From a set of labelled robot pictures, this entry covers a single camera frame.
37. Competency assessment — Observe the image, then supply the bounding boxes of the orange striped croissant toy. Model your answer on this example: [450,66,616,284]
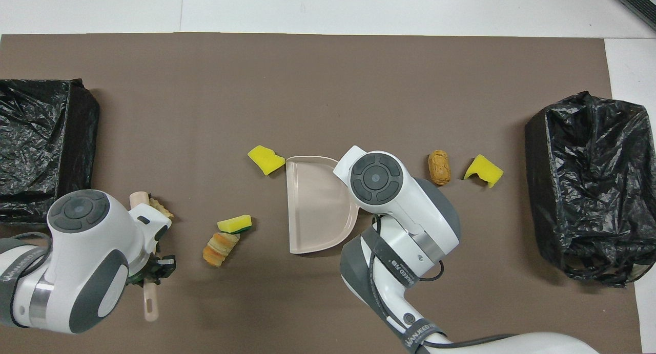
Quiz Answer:
[202,232,241,267]

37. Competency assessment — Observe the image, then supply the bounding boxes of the beige hand brush black bristles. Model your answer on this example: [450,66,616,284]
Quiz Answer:
[129,191,161,322]

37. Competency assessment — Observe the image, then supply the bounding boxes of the green and yellow sponge piece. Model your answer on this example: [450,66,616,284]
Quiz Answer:
[217,214,253,236]

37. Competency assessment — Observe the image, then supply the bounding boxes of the brown paper table mat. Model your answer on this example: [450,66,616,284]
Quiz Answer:
[0,33,643,354]

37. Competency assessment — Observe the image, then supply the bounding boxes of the pale croissant toy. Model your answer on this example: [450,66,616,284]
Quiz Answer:
[149,197,175,222]

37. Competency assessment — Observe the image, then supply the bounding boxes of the black bag lined bin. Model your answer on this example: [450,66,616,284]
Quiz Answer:
[0,78,100,227]
[525,91,651,288]

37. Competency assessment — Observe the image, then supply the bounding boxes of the brown peanut shaped bread toy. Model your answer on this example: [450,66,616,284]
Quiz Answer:
[428,150,452,186]

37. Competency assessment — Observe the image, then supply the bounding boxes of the beige plastic dustpan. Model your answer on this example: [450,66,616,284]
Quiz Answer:
[285,156,360,255]

